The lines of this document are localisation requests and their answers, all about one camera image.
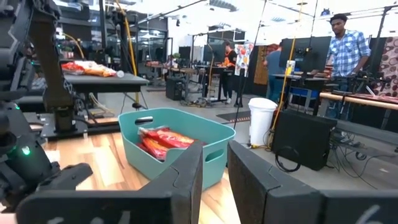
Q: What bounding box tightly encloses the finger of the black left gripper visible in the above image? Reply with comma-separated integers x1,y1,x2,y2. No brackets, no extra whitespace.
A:
36,163,94,191

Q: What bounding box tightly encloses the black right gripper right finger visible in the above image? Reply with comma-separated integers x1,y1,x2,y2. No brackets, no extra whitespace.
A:
226,139,398,224

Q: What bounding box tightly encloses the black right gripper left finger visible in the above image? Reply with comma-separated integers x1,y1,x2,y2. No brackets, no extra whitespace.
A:
15,140,204,224

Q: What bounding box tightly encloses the red popcorn bag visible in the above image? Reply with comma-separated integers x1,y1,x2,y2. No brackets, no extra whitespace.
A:
138,126,197,149
136,136,171,162

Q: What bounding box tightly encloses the teal plastic basket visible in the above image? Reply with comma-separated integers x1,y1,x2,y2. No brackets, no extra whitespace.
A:
118,107,236,191

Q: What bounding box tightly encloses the black computer case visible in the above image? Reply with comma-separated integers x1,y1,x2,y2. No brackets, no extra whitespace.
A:
271,108,338,172

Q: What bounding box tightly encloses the white trash bin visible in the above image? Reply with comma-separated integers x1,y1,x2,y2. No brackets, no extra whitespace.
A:
248,97,279,147

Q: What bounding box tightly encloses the black floor mat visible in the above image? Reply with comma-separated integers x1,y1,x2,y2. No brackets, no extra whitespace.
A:
216,110,251,123

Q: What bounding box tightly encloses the orange snack bag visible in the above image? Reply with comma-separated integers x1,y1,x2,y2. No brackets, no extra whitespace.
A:
83,67,117,78

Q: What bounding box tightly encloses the red snack bag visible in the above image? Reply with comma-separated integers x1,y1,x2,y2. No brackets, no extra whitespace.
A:
61,62,85,76

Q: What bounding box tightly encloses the small black floor box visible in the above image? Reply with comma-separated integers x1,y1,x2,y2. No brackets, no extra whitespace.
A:
165,77,185,101

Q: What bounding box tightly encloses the clear white snack bag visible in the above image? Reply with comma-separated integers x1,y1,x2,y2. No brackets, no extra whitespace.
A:
73,60,105,71

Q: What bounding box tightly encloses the brown patterned panel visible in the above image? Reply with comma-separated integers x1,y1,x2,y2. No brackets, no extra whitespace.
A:
253,45,269,86

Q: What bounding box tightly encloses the person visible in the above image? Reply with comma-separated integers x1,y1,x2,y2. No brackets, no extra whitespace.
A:
263,42,285,103
220,41,238,105
164,55,178,70
326,13,373,121

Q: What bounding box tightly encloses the black standing desk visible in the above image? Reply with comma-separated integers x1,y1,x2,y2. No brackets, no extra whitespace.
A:
144,63,229,103

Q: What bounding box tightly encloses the wooden-edged table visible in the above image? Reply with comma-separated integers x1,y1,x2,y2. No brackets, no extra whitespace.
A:
319,91,398,111

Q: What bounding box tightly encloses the colourful patterned cloth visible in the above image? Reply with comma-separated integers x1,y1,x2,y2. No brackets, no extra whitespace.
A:
233,43,254,77

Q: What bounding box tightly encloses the black monitor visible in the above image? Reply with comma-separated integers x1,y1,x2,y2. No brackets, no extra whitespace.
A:
279,35,333,74
203,44,225,63
178,45,192,60

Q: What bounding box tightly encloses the dark red patterned curtain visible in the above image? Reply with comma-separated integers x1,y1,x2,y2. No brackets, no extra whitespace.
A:
372,36,398,98

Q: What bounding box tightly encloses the coiled black cable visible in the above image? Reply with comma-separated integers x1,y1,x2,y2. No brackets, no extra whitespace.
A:
274,145,302,173

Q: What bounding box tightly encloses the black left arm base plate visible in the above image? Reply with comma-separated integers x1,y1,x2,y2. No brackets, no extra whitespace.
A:
39,112,121,139

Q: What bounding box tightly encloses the yellow hanging cord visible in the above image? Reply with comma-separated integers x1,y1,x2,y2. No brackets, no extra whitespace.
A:
266,0,304,147

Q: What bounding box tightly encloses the yellow hanging hose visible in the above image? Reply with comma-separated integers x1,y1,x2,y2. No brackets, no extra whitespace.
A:
115,0,140,105

